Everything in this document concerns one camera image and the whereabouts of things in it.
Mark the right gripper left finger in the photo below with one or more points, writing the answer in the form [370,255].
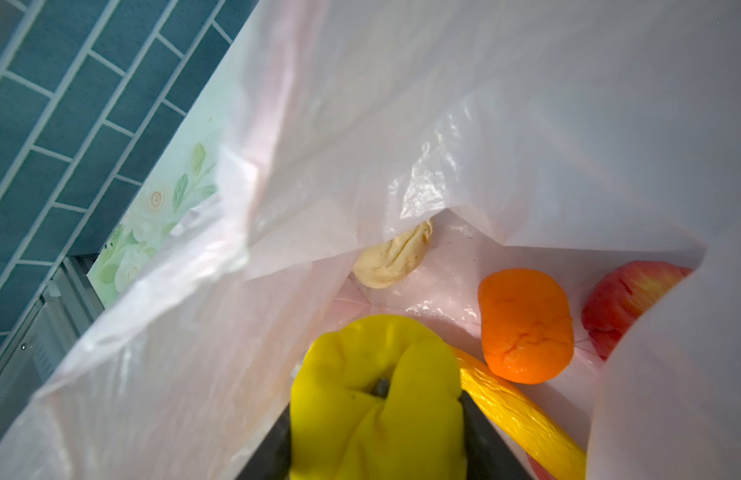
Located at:
[272,459]

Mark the red fake apple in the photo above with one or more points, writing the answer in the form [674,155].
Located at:
[623,296]

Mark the cream fake fruit in bag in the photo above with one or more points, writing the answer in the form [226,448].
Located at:
[386,264]

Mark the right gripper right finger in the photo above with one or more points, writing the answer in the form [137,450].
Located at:
[487,455]

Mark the orange fake tangerine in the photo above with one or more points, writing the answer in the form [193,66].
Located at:
[526,326]

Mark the yellow fake lemon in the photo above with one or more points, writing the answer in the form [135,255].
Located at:
[378,399]

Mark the aluminium front rail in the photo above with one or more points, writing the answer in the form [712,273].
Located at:
[67,307]

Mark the yellow fake banana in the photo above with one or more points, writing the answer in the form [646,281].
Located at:
[551,452]

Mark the pink plastic bag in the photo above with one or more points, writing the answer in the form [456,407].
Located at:
[569,131]

